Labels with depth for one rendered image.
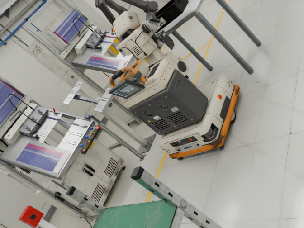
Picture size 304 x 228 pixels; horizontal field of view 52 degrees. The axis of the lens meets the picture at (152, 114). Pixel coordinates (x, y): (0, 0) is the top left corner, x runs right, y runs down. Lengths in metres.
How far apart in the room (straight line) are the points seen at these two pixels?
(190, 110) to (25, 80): 3.53
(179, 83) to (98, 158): 1.57
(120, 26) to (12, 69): 3.06
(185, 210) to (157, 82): 1.50
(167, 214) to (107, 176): 2.77
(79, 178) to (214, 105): 1.68
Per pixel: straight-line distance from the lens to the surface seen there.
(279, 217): 1.94
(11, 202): 4.93
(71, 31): 4.24
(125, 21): 2.61
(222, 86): 2.72
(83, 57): 4.11
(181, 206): 0.88
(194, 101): 2.45
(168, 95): 2.33
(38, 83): 5.47
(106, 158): 3.66
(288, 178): 2.04
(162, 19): 2.88
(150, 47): 2.64
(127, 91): 2.42
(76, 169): 3.47
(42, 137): 3.40
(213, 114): 2.51
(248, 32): 3.31
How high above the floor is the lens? 1.43
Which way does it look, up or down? 20 degrees down
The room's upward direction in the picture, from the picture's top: 50 degrees counter-clockwise
